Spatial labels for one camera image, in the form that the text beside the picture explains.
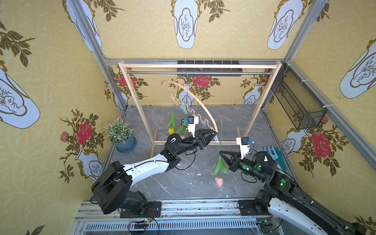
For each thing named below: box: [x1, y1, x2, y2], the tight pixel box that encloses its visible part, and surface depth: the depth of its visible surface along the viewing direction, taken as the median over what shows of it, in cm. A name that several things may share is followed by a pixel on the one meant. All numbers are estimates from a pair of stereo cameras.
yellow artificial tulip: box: [166, 85, 180, 135], surface depth 90 cm
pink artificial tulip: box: [212, 118, 229, 188], surface depth 69 cm
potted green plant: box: [102, 117, 137, 154], surface depth 87 cm
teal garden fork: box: [263, 145, 279, 160], surface depth 96 cm
